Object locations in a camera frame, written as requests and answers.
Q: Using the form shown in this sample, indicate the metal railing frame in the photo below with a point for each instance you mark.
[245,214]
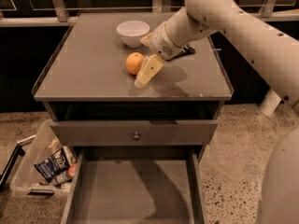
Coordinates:
[93,8]

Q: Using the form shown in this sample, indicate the clear plastic bin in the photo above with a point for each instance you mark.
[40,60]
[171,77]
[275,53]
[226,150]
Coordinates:
[27,178]

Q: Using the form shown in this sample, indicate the grey open middle drawer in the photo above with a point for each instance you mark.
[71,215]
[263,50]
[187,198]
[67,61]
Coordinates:
[136,186]

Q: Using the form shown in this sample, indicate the small red object in bin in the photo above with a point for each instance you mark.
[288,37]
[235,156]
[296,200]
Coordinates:
[71,171]

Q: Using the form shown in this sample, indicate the blue chip bag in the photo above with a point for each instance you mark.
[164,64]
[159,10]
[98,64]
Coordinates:
[56,163]

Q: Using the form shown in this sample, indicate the orange fruit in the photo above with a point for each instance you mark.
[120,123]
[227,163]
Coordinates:
[133,62]

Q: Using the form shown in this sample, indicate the round metal drawer knob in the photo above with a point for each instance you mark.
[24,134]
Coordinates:
[136,136]

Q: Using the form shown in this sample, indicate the grey top drawer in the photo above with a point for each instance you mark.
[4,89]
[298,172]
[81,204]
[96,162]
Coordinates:
[115,133]

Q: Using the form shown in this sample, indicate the white ceramic bowl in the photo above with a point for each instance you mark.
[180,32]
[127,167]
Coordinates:
[131,32]

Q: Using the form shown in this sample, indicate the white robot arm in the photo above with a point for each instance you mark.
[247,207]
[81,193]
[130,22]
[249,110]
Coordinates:
[275,57]

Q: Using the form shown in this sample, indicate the grey drawer cabinet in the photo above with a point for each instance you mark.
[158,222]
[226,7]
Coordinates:
[87,80]

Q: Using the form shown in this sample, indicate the black snack bar wrapper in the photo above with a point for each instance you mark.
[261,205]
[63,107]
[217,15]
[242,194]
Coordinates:
[187,50]

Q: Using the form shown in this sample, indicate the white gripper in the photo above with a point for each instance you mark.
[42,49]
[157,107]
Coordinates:
[161,43]

